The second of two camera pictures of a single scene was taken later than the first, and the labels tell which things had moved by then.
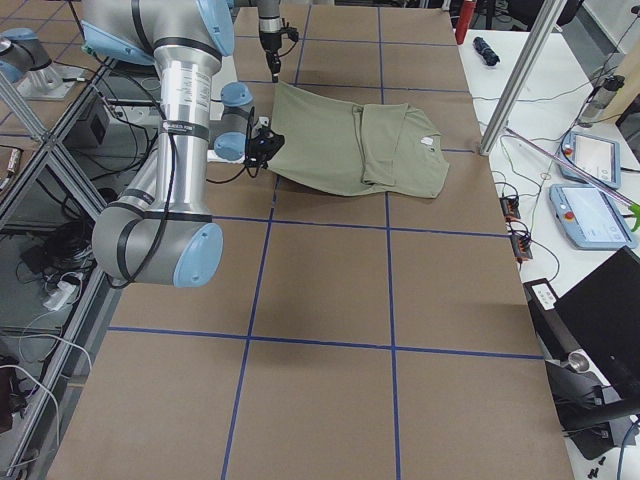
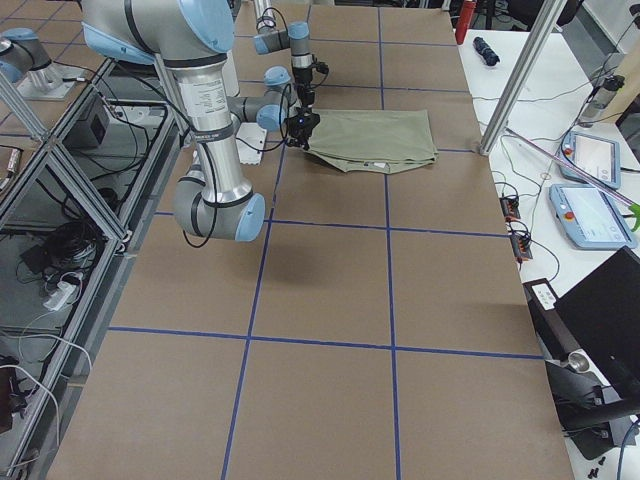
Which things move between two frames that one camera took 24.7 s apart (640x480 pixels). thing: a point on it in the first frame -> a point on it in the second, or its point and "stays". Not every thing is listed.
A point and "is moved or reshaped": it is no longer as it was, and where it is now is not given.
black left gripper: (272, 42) -> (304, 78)
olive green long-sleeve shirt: (392, 148) is moved or reshaped
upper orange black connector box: (510, 207) stays
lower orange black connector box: (521, 247) stays
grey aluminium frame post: (547, 22) stays
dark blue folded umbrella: (488, 55) stays
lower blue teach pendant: (590, 217) stays
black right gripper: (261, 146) -> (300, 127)
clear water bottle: (600, 100) stays
